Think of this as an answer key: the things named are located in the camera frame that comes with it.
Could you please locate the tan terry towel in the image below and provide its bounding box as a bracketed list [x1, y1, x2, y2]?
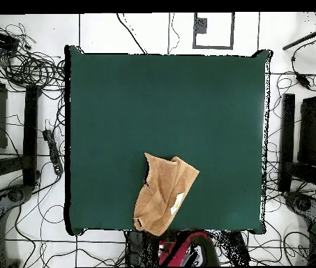
[133, 152, 200, 237]

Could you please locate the dark green table cloth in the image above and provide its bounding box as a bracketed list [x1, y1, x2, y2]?
[63, 45, 273, 237]

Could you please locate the black power strip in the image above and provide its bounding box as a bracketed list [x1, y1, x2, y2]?
[224, 230, 251, 265]
[42, 128, 64, 176]

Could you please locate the dark grey square plate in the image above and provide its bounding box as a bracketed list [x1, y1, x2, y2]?
[193, 17, 208, 34]

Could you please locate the black power adapter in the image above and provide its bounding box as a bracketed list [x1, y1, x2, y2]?
[294, 71, 312, 90]

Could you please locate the black tripod pole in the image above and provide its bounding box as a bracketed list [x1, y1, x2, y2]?
[282, 12, 316, 52]

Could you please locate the black electronics box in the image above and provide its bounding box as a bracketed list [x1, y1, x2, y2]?
[0, 28, 20, 52]

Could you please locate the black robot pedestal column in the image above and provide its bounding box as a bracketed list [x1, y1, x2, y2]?
[125, 230, 161, 267]

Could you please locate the grey square floor frame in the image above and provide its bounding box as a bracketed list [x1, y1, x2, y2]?
[193, 12, 235, 50]

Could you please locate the long black cable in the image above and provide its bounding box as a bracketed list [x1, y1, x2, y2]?
[116, 13, 147, 54]

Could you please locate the black metal frame stand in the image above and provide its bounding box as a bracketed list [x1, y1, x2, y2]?
[278, 93, 316, 193]
[0, 61, 41, 191]

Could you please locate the grey pedestal leg with caster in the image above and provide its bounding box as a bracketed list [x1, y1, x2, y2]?
[283, 191, 316, 225]
[0, 184, 34, 267]

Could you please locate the black coiled cable bundle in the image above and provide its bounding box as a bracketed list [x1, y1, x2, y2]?
[0, 22, 66, 90]

